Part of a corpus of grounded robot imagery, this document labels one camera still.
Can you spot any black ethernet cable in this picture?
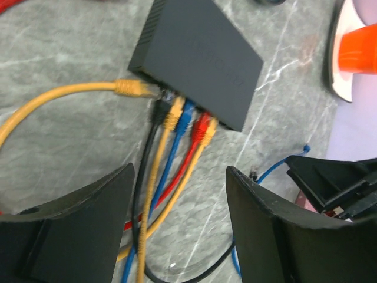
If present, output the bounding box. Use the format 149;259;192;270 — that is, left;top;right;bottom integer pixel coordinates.
131;100;236;283

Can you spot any yellow ethernet cable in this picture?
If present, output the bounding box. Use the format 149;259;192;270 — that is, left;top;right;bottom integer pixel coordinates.
116;117;219;263
0;78;186;283

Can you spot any pink dotted plate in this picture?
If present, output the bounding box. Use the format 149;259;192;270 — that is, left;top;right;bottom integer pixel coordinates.
295;191;317;213

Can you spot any black network switch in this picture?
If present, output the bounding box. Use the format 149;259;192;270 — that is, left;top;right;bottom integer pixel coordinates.
128;1;263;131

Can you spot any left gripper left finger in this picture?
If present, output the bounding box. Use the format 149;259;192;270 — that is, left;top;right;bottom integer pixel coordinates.
1;164;134;282

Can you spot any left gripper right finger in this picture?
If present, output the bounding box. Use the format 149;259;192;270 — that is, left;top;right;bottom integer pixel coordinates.
226;166;376;282

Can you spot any blue ethernet cable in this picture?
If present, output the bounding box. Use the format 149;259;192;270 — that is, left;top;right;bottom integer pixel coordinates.
121;100;197;283
231;143;312;278

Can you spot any red ethernet cable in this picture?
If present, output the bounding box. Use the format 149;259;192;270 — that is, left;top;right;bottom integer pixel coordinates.
0;0;210;232

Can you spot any white square plate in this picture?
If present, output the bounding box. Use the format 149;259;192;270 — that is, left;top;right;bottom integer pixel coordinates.
323;0;366;103

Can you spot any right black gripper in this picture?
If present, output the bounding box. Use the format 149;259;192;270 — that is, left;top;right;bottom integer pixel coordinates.
286;156;376;220

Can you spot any orange plastic cup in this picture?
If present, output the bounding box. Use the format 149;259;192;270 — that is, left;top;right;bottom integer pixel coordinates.
338;24;376;75

